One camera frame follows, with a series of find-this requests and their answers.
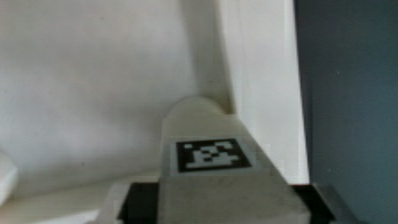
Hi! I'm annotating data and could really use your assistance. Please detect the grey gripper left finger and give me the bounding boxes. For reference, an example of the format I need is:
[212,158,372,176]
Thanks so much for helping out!
[101,183,130,224]

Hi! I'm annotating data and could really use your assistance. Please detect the white square tabletop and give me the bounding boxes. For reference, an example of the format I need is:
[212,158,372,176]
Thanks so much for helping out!
[0,0,309,224]

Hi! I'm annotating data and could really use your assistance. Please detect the white table leg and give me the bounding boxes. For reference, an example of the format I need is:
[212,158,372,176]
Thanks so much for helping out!
[158,97,311,224]

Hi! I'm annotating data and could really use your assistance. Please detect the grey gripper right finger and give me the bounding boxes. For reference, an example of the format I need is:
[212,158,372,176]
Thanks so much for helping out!
[313,183,368,224]

